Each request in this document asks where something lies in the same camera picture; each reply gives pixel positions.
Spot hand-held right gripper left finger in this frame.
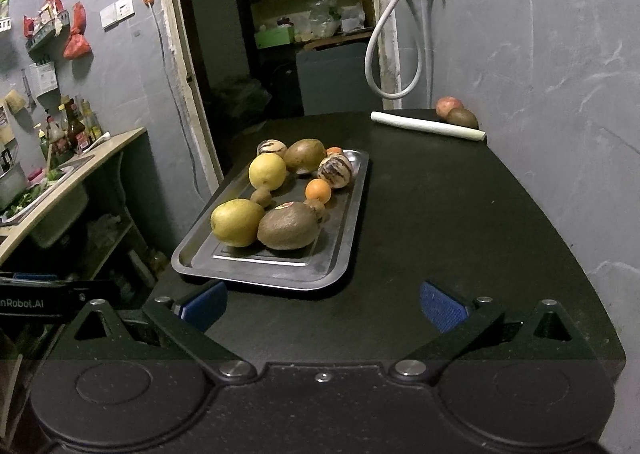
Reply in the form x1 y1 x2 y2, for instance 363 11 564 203
57 281 258 381

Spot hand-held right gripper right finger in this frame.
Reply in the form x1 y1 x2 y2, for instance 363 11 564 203
390 281 586 381

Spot metal tray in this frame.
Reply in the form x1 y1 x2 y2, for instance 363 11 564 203
171 148 371 291

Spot yellow-green pear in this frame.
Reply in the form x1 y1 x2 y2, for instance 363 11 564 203
210 198 266 248

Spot large kiwi with sticker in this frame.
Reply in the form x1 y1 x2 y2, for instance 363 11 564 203
257 201 321 251

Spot yellow lemon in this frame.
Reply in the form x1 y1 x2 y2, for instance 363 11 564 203
248 153 288 192

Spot striped pepino melon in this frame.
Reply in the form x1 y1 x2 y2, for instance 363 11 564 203
317 153 354 190
256 139 288 158

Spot round brown pear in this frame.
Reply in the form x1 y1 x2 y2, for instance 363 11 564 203
283 138 328 174

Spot wooden kitchen counter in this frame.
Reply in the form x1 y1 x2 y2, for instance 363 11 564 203
0 128 148 262

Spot row of condiment bottles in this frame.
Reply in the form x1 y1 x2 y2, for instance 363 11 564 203
37 94 103 157

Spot white paper roll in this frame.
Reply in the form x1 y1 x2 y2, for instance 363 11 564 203
371 111 487 141

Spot brown kiwi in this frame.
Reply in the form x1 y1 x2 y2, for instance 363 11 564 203
446 108 479 129

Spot red apple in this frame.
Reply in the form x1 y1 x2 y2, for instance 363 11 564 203
435 96 466 120

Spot dark plastic bag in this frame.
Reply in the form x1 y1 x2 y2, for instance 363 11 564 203
210 77 273 122

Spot grey cabinet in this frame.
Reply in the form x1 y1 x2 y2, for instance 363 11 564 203
296 42 386 115

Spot red plastic bags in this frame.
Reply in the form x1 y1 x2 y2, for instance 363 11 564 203
63 2 93 60

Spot green box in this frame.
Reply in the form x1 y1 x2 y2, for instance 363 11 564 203
254 26 296 49

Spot black wall cable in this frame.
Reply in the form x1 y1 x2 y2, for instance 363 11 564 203
150 4 201 195

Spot white hose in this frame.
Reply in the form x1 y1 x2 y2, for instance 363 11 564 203
365 0 436 100

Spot wall rack with packets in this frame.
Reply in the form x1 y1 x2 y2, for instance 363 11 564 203
22 0 71 60

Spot white wall switch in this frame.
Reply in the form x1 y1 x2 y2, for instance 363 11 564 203
100 0 136 29

